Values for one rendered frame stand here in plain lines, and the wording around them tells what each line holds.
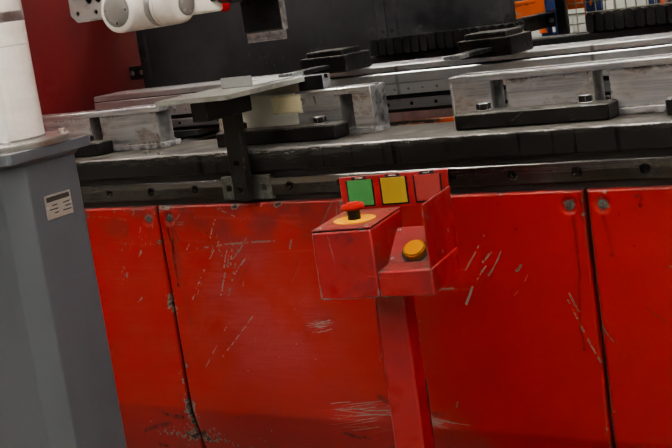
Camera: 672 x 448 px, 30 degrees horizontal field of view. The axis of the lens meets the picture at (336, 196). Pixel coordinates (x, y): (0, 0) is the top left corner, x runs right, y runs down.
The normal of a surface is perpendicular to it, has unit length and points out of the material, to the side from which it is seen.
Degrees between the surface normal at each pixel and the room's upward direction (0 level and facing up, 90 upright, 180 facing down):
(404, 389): 90
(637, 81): 90
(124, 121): 90
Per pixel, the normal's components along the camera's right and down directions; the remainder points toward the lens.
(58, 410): 0.28, 0.11
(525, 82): -0.53, 0.21
